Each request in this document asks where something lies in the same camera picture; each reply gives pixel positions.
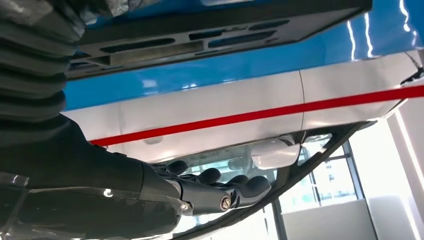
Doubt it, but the white car red stripe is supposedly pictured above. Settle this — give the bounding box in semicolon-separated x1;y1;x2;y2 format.
61;49;424;240

